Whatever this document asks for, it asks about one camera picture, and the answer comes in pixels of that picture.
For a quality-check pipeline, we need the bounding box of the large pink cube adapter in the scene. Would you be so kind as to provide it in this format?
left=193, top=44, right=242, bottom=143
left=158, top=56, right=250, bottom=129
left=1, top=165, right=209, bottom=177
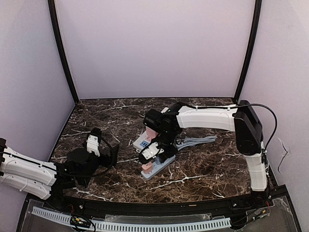
left=146, top=127, right=158, bottom=141

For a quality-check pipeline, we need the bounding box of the white multicolour power strip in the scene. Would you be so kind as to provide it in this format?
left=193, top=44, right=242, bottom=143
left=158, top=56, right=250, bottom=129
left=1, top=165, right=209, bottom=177
left=133, top=130, right=151, bottom=152

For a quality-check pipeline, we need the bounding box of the blue small power strip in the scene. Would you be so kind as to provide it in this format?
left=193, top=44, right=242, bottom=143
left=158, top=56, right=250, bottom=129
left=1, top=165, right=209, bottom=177
left=141, top=155, right=176, bottom=180

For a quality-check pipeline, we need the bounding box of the small pink cube adapter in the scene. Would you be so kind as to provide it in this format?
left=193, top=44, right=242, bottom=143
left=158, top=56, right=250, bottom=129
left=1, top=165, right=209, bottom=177
left=142, top=162, right=153, bottom=174

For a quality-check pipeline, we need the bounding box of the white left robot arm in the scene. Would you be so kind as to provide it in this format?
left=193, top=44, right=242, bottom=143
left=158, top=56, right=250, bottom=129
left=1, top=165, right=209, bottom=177
left=0, top=135, right=119, bottom=200

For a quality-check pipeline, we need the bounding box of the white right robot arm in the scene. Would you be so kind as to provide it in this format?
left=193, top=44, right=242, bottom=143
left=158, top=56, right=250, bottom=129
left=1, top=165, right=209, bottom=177
left=139, top=101, right=268, bottom=192

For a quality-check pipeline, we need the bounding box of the small circuit board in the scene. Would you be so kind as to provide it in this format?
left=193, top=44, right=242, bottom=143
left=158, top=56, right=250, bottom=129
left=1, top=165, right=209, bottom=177
left=70, top=216, right=92, bottom=229

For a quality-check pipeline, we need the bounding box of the black front table rail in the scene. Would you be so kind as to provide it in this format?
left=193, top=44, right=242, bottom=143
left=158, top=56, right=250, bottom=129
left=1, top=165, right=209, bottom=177
left=64, top=194, right=251, bottom=217

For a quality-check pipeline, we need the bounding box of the white slotted cable duct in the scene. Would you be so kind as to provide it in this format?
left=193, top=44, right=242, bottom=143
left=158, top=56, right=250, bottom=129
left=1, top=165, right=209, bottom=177
left=31, top=206, right=231, bottom=232

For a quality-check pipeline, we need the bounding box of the left black frame post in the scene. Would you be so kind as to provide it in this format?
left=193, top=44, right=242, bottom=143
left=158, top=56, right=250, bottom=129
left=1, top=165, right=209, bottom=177
left=47, top=0, right=79, bottom=105

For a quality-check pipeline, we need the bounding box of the black frame post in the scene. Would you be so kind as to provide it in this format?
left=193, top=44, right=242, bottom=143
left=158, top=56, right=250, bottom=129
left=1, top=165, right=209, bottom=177
left=47, top=0, right=79, bottom=105
left=233, top=0, right=262, bottom=102

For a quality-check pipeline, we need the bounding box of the right black frame post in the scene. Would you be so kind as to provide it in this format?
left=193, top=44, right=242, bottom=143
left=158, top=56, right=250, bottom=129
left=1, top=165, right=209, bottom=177
left=233, top=0, right=262, bottom=102

